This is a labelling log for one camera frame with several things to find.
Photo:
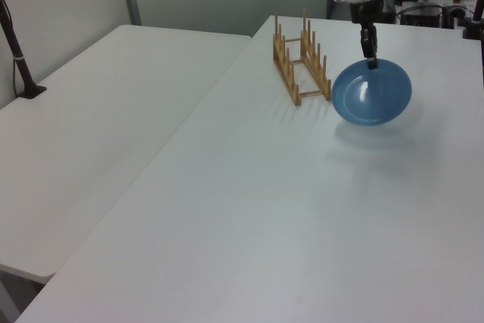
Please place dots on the black electronics box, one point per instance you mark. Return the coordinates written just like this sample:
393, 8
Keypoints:
421, 16

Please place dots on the blue round plate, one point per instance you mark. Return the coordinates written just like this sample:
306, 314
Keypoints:
370, 100

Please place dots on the wooden plate rack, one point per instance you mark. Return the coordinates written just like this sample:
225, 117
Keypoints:
296, 98

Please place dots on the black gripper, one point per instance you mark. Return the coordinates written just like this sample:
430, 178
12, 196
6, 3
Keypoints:
366, 11

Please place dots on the black pole with flat base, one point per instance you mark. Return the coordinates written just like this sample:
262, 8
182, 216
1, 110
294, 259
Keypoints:
15, 47

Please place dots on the white side table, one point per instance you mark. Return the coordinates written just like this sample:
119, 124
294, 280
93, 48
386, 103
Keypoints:
94, 111

